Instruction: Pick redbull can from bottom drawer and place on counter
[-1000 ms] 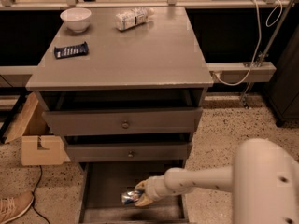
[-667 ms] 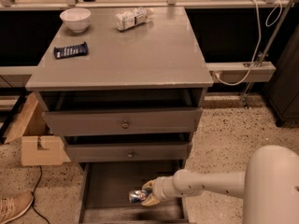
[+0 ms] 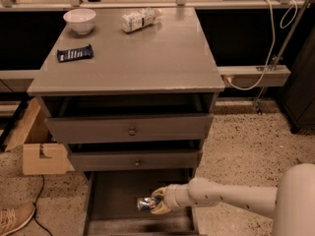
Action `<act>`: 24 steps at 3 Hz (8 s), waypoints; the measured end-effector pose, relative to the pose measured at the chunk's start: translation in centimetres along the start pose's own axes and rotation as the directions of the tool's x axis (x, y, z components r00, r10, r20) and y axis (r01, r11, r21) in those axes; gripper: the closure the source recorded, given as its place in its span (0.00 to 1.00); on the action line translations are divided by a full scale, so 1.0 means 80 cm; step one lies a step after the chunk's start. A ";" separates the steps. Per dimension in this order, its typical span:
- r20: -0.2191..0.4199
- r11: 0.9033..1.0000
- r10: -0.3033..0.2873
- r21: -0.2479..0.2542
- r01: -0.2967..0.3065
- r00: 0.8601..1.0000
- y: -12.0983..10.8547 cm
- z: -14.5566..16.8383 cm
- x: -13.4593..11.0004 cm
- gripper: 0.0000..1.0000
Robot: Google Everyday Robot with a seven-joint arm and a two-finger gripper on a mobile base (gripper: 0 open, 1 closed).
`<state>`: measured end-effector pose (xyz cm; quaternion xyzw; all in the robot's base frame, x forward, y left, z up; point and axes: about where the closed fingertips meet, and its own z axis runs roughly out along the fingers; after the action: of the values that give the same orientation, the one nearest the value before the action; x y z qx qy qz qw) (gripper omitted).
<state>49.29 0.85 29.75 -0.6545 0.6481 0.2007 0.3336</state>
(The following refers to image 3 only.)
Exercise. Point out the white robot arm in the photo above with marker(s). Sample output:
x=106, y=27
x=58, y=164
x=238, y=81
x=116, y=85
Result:
x=290, y=205

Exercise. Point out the grey bottom drawer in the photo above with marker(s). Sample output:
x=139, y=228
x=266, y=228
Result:
x=111, y=208

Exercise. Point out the white plastic bottle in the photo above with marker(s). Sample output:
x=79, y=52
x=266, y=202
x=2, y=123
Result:
x=140, y=19

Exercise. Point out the grey drawer cabinet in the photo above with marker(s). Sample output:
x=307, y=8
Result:
x=164, y=69

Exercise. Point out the cardboard box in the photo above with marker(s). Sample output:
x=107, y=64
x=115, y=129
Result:
x=40, y=155

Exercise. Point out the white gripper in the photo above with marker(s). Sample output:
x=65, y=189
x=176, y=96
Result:
x=170, y=197

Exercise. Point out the tan sneaker shoe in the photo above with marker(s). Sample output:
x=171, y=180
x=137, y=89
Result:
x=14, y=219

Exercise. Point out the white ceramic bowl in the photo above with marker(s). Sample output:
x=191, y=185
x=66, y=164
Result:
x=80, y=21

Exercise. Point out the grey drawer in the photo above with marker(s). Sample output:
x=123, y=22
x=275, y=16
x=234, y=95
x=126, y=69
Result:
x=114, y=129
x=135, y=160
x=111, y=208

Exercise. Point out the grey wall rail shelf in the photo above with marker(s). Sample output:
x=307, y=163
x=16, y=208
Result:
x=249, y=77

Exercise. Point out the grey middle drawer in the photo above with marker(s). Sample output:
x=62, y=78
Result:
x=135, y=160

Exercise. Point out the grey top drawer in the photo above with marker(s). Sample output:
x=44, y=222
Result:
x=114, y=129

